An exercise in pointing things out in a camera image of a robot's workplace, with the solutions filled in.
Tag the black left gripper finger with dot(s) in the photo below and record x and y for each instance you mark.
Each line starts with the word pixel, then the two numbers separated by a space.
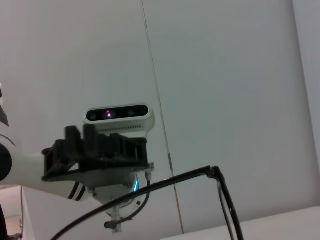
pixel 92 140
pixel 73 140

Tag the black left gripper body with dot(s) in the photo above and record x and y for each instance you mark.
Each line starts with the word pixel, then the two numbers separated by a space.
pixel 112 155

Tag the black glasses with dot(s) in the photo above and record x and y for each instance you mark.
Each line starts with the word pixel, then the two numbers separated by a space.
pixel 213 172

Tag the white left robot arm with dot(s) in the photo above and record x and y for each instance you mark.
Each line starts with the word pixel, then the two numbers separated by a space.
pixel 25 172

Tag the white black robot torso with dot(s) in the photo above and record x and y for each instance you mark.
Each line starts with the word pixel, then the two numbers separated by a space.
pixel 3 112

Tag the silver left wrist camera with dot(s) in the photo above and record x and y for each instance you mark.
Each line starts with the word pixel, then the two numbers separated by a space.
pixel 117 115

